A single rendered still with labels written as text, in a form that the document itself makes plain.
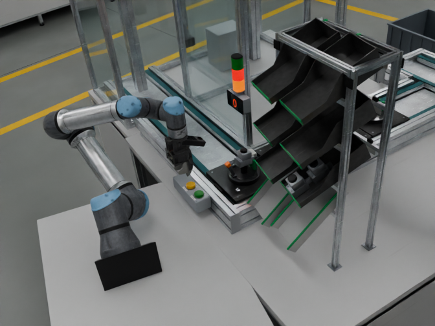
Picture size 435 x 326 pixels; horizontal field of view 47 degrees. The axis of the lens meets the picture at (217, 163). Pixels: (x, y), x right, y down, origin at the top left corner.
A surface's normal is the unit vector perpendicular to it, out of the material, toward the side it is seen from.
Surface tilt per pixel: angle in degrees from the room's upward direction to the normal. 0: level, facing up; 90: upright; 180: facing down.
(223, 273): 0
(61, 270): 0
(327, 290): 0
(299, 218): 45
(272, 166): 25
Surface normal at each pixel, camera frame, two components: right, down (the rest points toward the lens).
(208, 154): -0.08, -0.79
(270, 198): -0.71, -0.36
